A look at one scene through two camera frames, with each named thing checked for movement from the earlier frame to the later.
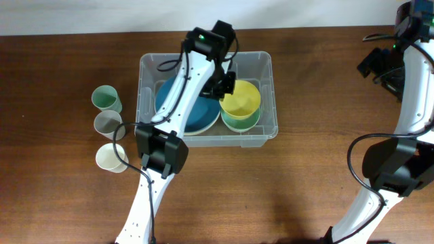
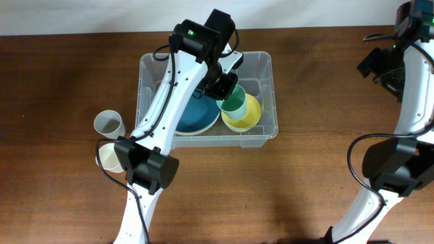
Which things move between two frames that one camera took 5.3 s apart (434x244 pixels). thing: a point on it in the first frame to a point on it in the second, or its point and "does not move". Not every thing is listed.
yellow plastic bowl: x=245 y=102 to x=252 y=113
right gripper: x=372 y=62 does not move
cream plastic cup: x=106 y=158 does not move
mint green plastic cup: x=106 y=97 to x=234 y=106
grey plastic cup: x=106 y=122 does not move
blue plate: x=205 y=112 does not move
